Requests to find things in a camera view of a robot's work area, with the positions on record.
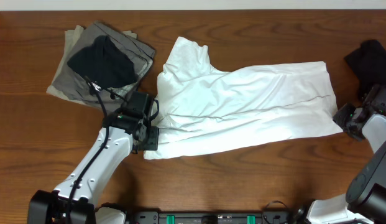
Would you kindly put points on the black crumpled garment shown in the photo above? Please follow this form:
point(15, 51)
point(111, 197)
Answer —
point(368, 63)

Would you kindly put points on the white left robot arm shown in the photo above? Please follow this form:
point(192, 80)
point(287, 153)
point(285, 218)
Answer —
point(75, 200)

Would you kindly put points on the folded grey garment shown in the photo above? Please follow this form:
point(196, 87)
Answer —
point(76, 87)

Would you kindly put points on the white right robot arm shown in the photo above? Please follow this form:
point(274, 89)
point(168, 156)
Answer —
point(365, 199)

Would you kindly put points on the folded black Nike garment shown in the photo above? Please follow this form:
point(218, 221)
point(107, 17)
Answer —
point(103, 63)

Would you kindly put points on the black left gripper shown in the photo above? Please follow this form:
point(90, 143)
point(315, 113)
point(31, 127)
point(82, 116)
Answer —
point(153, 143)

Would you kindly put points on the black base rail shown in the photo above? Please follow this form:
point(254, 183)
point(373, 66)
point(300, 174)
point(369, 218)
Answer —
point(211, 217)

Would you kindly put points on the folded beige garment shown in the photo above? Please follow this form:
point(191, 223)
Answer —
point(71, 36)

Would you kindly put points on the white t-shirt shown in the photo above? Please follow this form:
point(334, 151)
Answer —
point(203, 110)

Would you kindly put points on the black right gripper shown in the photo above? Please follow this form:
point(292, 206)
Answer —
point(339, 118)

